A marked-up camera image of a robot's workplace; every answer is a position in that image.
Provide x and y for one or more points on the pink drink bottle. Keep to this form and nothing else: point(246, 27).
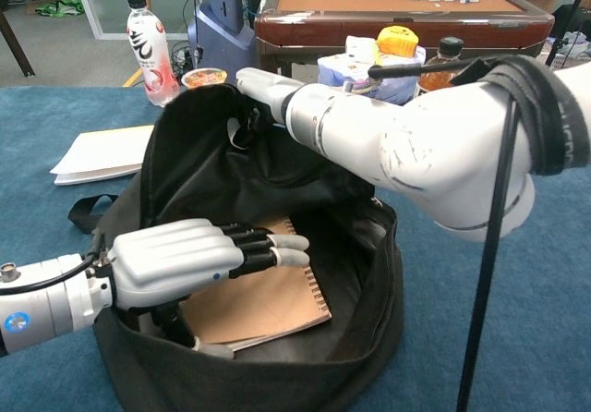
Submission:
point(150, 52)

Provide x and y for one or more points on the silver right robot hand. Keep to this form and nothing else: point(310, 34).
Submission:
point(265, 86)

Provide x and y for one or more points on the white framed glass partition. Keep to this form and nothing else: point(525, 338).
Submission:
point(90, 15)

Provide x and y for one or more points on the white blue tissue pack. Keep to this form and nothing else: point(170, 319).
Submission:
point(339, 72)

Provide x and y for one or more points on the yellow tape measure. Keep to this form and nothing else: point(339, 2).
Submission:
point(397, 40)

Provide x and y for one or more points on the amber tea bottle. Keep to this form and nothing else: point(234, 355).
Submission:
point(450, 48)

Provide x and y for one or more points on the green cloth heap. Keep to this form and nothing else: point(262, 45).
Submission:
point(60, 8)

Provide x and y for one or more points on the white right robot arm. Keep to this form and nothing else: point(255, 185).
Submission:
point(415, 149)

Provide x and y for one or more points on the blue table cloth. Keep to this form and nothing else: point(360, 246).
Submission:
point(531, 315)

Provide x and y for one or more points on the dark table leg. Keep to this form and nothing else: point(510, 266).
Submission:
point(16, 44)

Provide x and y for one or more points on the black tripod stand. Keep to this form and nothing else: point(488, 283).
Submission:
point(572, 10)

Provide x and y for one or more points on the brown mahjong table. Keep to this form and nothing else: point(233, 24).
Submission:
point(392, 26)

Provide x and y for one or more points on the white notepad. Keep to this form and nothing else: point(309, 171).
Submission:
point(101, 151)

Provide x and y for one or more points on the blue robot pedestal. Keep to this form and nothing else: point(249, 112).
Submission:
point(221, 38)

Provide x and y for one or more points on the orange jelly cup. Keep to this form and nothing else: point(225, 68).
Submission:
point(203, 78)

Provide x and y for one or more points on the white plastic basket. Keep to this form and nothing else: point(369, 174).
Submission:
point(575, 58)

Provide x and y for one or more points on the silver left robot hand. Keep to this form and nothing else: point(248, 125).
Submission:
point(171, 259)

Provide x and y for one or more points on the black fabric backpack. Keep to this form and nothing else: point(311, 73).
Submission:
point(208, 167)

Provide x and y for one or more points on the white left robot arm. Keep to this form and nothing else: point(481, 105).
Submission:
point(51, 310)

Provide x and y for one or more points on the small white tissue packet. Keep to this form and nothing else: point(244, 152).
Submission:
point(360, 47)

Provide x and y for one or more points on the brown spiral notebook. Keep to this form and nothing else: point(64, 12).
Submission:
point(258, 301)

